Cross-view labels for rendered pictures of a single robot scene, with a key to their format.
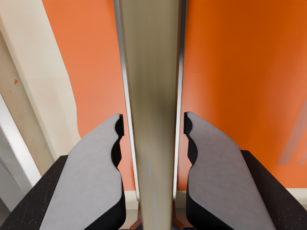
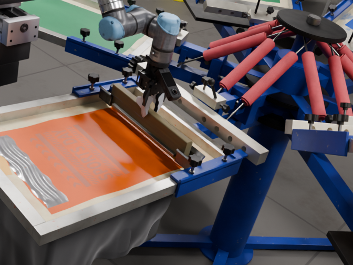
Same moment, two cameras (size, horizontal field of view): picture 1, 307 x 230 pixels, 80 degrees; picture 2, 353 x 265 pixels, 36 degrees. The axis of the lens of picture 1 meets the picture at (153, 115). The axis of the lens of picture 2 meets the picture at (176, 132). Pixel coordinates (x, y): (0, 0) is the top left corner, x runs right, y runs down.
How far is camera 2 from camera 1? 1.82 m
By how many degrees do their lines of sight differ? 44
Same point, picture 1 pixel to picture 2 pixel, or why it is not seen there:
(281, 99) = (103, 139)
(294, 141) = (82, 131)
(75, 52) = not seen: hidden behind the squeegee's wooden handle
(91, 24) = not seen: hidden behind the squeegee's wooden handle
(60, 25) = not seen: hidden behind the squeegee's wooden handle
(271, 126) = (96, 133)
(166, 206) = (134, 99)
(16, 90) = (174, 123)
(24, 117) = (168, 117)
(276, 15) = (127, 152)
